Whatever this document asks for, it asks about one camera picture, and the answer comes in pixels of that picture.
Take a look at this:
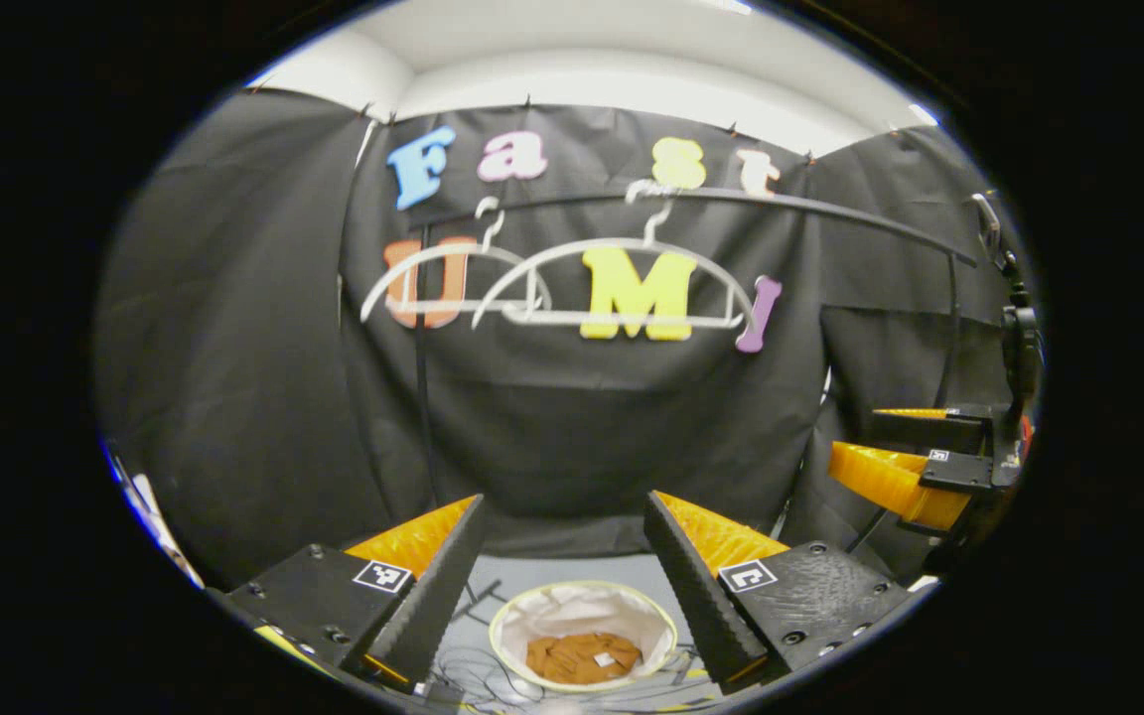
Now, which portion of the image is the black clothes rack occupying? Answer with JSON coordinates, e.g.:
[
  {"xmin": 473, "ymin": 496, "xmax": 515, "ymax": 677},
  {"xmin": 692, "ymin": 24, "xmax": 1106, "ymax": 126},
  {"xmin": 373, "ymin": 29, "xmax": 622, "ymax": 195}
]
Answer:
[{"xmin": 411, "ymin": 186, "xmax": 978, "ymax": 627}]

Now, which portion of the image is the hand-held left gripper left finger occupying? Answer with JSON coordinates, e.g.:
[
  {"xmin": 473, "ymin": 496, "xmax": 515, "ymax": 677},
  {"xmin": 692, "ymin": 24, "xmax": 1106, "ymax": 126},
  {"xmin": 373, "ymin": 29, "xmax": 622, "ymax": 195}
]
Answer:
[{"xmin": 224, "ymin": 494, "xmax": 489, "ymax": 696}]

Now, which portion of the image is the brown jacket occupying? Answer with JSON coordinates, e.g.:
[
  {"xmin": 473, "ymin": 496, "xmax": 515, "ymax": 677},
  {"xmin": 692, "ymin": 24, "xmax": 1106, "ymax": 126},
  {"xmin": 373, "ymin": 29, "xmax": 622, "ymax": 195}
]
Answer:
[{"xmin": 525, "ymin": 633, "xmax": 644, "ymax": 686}]

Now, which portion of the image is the black backdrop cloth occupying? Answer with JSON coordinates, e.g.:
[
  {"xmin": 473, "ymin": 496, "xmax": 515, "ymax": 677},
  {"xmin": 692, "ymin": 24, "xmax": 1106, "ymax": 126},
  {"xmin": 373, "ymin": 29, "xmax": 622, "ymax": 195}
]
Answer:
[{"xmin": 93, "ymin": 87, "xmax": 1030, "ymax": 587}]

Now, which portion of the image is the white plastic clothes hanger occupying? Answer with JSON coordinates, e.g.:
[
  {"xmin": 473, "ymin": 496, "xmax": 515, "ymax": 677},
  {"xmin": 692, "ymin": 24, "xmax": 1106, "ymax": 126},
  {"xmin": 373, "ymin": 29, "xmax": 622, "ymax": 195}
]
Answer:
[
  {"xmin": 360, "ymin": 196, "xmax": 553, "ymax": 327},
  {"xmin": 471, "ymin": 182, "xmax": 760, "ymax": 331}
]

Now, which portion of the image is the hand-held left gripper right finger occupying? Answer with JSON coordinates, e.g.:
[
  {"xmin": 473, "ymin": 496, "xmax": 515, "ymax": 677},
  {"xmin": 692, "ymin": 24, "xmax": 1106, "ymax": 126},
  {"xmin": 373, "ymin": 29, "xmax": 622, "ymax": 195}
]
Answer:
[{"xmin": 643, "ymin": 490, "xmax": 916, "ymax": 696}]

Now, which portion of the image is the wall poster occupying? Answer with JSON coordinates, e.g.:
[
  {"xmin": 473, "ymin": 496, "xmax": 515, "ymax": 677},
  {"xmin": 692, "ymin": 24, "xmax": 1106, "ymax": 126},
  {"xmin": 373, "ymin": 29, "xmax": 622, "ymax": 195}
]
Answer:
[{"xmin": 103, "ymin": 442, "xmax": 204, "ymax": 587}]

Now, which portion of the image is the white round laundry hamper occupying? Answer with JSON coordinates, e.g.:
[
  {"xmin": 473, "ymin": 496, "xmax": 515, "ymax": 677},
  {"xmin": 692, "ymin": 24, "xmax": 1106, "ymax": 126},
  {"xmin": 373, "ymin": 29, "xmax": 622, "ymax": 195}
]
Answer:
[{"xmin": 489, "ymin": 581, "xmax": 679, "ymax": 694}]

